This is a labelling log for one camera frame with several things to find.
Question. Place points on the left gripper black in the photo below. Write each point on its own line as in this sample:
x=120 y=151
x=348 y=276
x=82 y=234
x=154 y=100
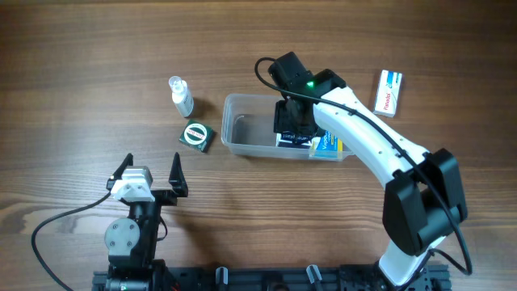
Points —
x=178 y=185

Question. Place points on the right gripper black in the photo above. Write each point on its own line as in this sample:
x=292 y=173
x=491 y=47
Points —
x=282 y=120

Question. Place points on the white Hansaplast plaster box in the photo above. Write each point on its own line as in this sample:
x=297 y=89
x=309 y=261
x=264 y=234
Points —
x=289 y=140

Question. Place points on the blue VapoDrops box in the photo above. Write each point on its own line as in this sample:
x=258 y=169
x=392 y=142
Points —
x=328 y=146

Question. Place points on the white dropper bottle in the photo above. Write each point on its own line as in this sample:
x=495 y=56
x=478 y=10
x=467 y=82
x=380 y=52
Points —
x=181 y=96

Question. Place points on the white Panadol box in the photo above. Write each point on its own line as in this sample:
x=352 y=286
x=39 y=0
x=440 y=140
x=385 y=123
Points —
x=387 y=93

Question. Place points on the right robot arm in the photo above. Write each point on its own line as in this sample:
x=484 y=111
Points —
x=424 y=202

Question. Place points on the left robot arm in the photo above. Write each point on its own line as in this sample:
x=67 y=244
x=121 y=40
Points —
x=131 y=241

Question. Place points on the clear plastic container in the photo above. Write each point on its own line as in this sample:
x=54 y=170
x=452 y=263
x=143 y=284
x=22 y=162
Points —
x=247 y=129

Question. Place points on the green Zam-Buk box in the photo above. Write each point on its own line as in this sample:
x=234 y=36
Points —
x=197 y=136

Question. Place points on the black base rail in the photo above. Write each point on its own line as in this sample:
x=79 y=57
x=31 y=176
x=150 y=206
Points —
x=343 y=278

